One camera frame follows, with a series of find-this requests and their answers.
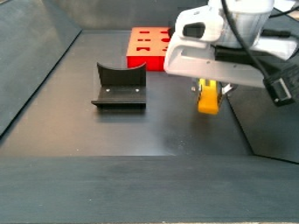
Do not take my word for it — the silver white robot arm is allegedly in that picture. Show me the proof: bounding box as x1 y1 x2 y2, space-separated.
163 0 299 101

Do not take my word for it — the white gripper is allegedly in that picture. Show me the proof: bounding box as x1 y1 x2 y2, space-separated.
163 4 299 95

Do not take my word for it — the yellow square-circle peg object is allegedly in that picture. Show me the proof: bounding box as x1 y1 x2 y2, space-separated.
198 79 221 115

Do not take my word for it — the red shape-sorter block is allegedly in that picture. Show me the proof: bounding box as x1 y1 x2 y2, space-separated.
126 27 171 72

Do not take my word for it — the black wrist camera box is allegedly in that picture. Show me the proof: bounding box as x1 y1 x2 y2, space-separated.
263 63 299 107

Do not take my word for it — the black camera cable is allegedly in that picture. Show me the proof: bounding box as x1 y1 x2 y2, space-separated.
219 0 274 79

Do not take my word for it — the black curved fixture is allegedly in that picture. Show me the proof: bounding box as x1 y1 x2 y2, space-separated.
91 64 146 109

